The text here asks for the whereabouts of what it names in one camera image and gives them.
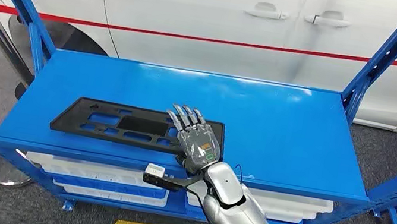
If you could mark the white car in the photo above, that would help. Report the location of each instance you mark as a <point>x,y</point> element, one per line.
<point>198,15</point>

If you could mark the blue metal shelf rack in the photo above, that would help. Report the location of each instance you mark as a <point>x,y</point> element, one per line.
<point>279,132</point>

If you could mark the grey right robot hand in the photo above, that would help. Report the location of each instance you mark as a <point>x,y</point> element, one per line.
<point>199,147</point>

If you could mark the red barrier belt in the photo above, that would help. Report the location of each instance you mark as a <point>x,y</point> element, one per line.
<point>77,21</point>

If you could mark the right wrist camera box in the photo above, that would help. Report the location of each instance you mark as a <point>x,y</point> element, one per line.
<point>155,170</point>

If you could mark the black plastic panel part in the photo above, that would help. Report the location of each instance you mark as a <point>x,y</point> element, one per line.
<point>140,125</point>

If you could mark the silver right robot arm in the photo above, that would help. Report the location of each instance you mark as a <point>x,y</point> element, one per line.
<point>241,217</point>

